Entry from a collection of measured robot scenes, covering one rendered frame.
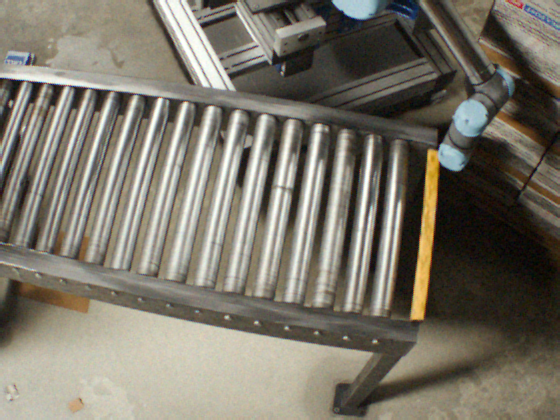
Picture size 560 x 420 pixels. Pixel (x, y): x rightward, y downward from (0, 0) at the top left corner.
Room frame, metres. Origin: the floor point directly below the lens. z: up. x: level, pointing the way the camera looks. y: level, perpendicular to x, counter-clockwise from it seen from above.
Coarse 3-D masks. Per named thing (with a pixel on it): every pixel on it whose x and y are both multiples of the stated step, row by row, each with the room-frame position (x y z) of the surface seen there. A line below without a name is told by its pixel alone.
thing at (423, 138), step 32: (0, 64) 1.08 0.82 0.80; (128, 96) 1.03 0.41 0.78; (160, 96) 1.03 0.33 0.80; (192, 96) 1.04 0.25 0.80; (224, 96) 1.05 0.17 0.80; (256, 96) 1.06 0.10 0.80; (224, 128) 1.02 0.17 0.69; (352, 128) 1.02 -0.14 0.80; (384, 128) 1.03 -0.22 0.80; (416, 128) 1.05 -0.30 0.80; (416, 160) 1.01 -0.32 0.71
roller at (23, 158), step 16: (48, 96) 1.00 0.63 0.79; (32, 112) 0.94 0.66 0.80; (48, 112) 0.96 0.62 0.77; (32, 128) 0.89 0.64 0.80; (32, 144) 0.85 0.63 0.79; (16, 160) 0.80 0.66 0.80; (32, 160) 0.82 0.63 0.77; (16, 176) 0.76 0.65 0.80; (16, 192) 0.72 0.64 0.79; (0, 208) 0.67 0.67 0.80; (16, 208) 0.68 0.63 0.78; (0, 224) 0.63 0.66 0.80; (0, 240) 0.59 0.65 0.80
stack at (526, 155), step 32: (512, 96) 1.26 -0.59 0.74; (544, 96) 1.23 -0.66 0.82; (512, 128) 1.24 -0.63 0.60; (544, 128) 1.21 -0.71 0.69; (480, 160) 1.26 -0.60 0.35; (512, 160) 1.22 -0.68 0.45; (544, 160) 1.19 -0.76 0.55; (448, 192) 1.27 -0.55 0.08; (512, 192) 1.21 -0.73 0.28; (512, 224) 1.18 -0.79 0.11; (544, 224) 1.14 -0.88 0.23; (544, 256) 1.11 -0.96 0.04
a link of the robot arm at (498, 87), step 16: (416, 0) 1.19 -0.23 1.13; (432, 0) 1.19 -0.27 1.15; (448, 0) 1.21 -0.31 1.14; (432, 16) 1.17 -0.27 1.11; (448, 16) 1.17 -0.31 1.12; (448, 32) 1.15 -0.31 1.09; (464, 32) 1.15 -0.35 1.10; (448, 48) 1.14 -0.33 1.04; (464, 48) 1.13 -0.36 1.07; (480, 48) 1.14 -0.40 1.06; (464, 64) 1.11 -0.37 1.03; (480, 64) 1.11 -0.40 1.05; (480, 80) 1.08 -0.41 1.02; (496, 80) 1.09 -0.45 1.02; (496, 96) 1.06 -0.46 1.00; (496, 112) 1.03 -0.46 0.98
